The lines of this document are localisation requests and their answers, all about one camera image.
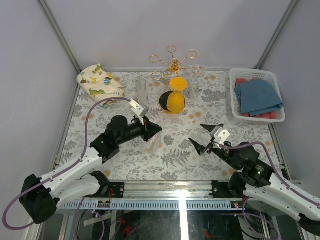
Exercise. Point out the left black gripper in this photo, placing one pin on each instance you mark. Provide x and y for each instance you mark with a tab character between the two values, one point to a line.
150	129

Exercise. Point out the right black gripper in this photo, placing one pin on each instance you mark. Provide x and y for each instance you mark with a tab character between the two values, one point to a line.
200	148

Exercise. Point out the yellow plastic goblet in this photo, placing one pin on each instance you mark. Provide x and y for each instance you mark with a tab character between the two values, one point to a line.
176	100

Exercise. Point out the gold wine glass rack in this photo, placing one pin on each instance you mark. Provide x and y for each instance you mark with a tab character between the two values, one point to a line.
174	68

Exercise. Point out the slim clear champagne flute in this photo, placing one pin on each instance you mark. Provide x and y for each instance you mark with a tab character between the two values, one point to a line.
193	73

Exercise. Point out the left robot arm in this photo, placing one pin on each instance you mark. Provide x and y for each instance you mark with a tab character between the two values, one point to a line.
78	178

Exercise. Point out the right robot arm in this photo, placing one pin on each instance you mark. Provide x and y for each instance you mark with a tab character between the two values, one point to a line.
253	178

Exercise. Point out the tall clear flute glass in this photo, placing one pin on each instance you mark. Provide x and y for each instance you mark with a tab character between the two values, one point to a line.
141	91

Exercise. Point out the white plastic basket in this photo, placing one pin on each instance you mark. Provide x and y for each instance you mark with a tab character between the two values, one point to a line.
255	97

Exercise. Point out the floral table mat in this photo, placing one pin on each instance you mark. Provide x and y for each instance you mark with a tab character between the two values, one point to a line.
176	157

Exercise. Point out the blue folded cloth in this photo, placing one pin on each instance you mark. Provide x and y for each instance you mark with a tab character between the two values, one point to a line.
257	96

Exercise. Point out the dinosaur print cloth bag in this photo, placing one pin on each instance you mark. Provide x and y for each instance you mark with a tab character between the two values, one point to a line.
98	84

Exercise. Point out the red cloth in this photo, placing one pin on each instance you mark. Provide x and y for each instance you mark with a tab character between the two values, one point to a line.
265	115

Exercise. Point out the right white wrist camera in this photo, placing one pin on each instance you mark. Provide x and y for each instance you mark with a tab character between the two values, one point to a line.
219	135

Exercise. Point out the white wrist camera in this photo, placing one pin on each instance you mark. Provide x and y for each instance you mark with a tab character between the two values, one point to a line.
139	110
219	135

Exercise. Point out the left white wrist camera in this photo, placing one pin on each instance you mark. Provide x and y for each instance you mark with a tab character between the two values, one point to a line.
139	110

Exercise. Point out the aluminium front rail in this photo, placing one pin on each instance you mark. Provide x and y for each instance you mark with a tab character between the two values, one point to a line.
149	195

